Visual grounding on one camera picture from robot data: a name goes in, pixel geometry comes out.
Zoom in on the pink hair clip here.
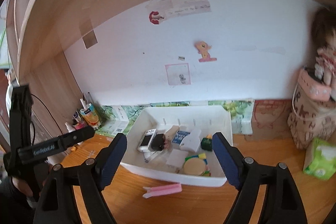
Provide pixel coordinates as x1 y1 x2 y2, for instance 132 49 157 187
142 183 182 198

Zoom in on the green small bottle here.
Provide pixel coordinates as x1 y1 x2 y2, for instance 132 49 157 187
201 134 213 152

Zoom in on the black oval case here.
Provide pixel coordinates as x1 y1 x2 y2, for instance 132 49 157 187
151 134 166 151

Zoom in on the pink case on bag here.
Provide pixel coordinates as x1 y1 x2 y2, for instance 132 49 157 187
297 68 331 102

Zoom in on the letter print fabric bag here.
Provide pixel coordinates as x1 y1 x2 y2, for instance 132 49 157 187
287 85 335 149

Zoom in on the white digital camera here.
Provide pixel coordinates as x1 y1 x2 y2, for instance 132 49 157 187
137 128 157 153

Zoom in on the orange juice carton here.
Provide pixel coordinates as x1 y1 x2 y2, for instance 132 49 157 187
80 101 101 129

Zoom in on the red wall sticker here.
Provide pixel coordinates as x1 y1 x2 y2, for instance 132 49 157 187
149 11 165 25

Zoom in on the green tissue pack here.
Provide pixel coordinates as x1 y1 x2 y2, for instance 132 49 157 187
303 138 335 181

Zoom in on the white plastic storage bin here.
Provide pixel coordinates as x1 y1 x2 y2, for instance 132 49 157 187
121 106 232 187

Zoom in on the yellow pony wall sticker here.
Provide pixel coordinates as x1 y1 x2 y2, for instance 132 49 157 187
194 41 217 63

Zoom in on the pink framed wall sticker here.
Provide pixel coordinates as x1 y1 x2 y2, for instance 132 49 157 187
165 63 191 86

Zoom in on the paper note on wall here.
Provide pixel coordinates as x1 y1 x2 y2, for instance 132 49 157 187
146 0 211 24

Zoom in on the blue white medicine box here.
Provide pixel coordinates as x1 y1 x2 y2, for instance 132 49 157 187
171 130 190 149

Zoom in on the white spray bottle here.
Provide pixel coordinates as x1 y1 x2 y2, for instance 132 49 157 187
65 122 76 132

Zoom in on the brown haired doll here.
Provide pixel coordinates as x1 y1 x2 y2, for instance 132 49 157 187
311 8 335 101

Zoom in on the round beige lid jar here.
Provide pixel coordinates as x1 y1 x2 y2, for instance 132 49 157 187
183 157 206 176

